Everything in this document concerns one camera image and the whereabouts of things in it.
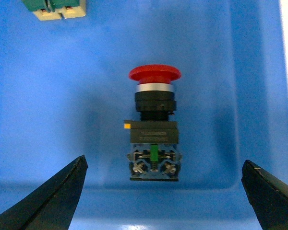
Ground green terminal block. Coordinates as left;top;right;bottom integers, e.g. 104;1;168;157
22;0;86;21

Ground blue plastic tray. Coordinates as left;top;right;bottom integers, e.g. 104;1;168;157
0;0;288;230

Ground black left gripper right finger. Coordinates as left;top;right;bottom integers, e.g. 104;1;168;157
241;160;288;230

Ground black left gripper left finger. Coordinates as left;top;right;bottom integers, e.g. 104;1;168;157
0;155;88;230

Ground red emergency stop button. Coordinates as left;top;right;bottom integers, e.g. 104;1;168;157
124;64;182;182

